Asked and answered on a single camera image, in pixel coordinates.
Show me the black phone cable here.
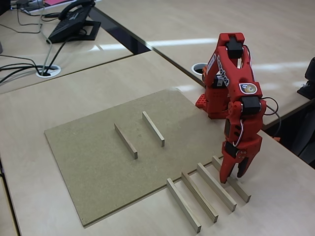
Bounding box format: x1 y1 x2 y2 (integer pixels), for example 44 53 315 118
43 40 69 74

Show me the brown MDF board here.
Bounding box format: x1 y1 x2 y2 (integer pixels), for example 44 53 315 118
44 88 226 228

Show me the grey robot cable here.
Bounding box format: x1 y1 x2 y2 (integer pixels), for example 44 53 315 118
267 104 283 138

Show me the long grey cable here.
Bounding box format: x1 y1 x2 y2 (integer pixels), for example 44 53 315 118
38 4 54 74

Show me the black desk phone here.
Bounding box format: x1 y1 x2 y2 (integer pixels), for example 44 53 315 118
47 4 102 44

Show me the round table cable grommet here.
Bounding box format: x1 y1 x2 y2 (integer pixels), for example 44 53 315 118
191 63 209 76
36 64 61 78

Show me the black camera stand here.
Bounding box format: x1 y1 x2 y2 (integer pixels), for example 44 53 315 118
296 57 315 99

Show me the black phone handset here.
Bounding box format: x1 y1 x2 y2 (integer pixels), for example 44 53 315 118
58 0 95 21

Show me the black computer monitor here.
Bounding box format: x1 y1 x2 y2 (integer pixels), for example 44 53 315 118
0 0 12 16

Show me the thick black cable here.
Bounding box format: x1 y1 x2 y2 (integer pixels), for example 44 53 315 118
0 63 42 72

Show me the thin black cable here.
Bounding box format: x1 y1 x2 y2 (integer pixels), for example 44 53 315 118
0 55 39 72

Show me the pink paper sheet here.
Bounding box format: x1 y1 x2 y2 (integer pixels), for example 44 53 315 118
43 0 74 6

